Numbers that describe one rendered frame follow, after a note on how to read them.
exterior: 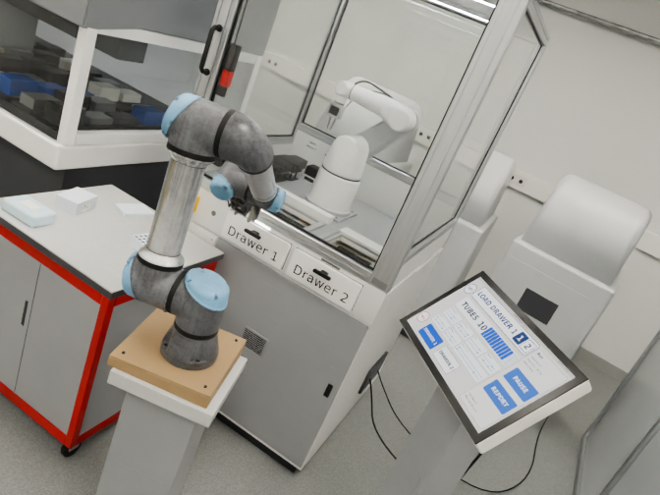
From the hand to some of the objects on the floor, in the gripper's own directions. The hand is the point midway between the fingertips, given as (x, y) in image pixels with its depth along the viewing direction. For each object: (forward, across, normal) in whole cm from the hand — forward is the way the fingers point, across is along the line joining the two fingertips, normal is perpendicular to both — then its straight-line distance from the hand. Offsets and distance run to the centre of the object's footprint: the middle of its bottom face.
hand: (250, 214), depth 196 cm
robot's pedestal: (+49, +25, -103) cm, 117 cm away
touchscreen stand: (+71, +91, -72) cm, 136 cm away
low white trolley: (+70, -41, -74) cm, 110 cm away
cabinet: (+115, +5, -10) cm, 116 cm away
